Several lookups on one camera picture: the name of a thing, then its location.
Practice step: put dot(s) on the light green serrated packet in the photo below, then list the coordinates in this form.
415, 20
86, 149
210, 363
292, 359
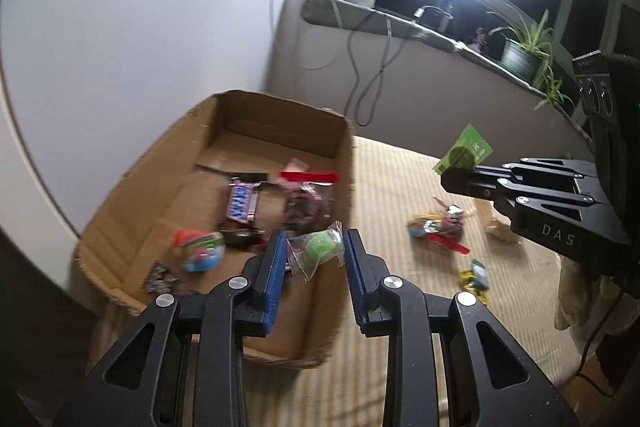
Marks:
467, 144

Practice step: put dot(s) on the potted spider plant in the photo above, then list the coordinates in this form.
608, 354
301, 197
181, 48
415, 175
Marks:
520, 57

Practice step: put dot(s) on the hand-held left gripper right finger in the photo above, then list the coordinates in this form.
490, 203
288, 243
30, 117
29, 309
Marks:
355, 277

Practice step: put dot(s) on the white cabinet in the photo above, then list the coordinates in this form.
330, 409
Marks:
125, 57

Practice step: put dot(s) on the clear red-topped snack bag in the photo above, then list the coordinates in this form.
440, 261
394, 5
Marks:
305, 207

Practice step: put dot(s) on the black light tripod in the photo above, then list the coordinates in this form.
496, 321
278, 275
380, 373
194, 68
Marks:
445, 14

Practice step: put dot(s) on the pink wrapped candy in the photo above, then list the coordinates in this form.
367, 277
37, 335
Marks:
454, 217

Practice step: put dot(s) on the clear candy bag red strip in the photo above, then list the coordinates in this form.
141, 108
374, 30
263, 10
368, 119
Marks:
422, 229

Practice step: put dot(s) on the yellow candy packet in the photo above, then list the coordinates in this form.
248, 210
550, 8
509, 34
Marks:
467, 285

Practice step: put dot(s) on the round colourful candy pack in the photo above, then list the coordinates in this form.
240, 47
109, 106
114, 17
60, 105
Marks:
200, 254

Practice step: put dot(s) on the black candy packet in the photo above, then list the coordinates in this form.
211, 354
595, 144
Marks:
160, 279

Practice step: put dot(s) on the small figurine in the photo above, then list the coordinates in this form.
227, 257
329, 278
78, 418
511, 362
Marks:
481, 39

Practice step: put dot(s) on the large brown chocolate bar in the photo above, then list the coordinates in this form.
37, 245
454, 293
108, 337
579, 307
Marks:
240, 204

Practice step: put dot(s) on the striped yellow blanket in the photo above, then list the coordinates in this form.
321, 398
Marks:
390, 187

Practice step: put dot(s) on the white cloth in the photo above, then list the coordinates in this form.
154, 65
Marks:
575, 292

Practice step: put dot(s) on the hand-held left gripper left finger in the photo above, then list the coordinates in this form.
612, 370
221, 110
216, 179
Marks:
275, 277

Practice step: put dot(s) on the teal candy packet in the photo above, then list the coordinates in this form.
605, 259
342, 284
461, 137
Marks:
480, 274

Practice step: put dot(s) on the cardboard box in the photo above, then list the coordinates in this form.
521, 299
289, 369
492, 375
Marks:
260, 132

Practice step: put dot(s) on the green candy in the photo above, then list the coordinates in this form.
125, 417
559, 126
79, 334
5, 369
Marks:
322, 246

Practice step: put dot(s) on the large white snack packet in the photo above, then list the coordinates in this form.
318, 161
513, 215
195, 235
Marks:
492, 222

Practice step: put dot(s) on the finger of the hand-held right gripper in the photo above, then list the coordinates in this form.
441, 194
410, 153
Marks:
540, 171
550, 227

